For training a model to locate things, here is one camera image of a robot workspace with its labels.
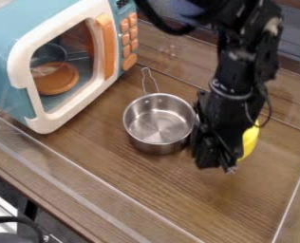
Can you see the yellow toy banana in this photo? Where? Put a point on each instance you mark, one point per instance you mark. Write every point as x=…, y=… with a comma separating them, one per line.
x=249, y=141

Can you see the orange plate in microwave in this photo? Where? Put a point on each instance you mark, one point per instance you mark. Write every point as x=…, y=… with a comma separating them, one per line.
x=55, y=78

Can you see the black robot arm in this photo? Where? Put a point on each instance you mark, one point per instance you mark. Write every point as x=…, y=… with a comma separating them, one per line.
x=249, y=27

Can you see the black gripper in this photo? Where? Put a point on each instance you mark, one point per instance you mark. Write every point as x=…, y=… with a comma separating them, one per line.
x=226, y=112

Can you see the silver metal pot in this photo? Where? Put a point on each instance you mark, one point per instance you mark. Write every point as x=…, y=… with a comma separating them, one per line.
x=158, y=119

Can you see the blue white toy microwave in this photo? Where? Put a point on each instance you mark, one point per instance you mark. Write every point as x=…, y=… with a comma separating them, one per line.
x=89, y=33

